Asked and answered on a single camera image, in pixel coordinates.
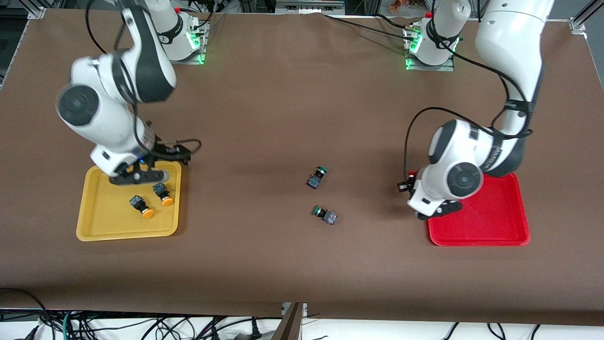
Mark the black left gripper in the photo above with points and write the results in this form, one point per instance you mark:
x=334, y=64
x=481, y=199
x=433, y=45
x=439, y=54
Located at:
x=411, y=182

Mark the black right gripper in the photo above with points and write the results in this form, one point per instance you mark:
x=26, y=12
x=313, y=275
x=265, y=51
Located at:
x=169, y=151

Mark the yellow mushroom push button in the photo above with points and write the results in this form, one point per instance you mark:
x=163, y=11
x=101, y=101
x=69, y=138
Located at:
x=160, y=189
x=137, y=201

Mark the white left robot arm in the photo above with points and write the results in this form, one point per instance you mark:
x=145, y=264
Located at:
x=509, y=47

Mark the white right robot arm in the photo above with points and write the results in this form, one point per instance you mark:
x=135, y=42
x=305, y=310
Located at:
x=99, y=118

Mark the green push button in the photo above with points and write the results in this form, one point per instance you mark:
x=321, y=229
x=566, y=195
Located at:
x=330, y=218
x=314, y=181

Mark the red plastic tray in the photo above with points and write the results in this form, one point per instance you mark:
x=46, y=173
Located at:
x=500, y=222

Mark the yellow plastic tray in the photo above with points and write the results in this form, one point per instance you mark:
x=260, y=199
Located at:
x=104, y=222

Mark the brown table strut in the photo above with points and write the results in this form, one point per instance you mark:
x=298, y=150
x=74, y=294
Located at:
x=289, y=326

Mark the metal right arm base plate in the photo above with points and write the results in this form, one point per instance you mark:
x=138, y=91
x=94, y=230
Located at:
x=188, y=60

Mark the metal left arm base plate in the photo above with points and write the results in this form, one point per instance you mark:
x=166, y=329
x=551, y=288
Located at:
x=448, y=68

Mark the silver metal bracket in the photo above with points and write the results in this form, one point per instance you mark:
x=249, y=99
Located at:
x=304, y=309

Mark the aluminium frame profile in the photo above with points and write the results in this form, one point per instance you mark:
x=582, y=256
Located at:
x=309, y=5

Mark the silver corner bracket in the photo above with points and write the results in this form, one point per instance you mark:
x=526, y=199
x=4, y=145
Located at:
x=578, y=24
x=37, y=12

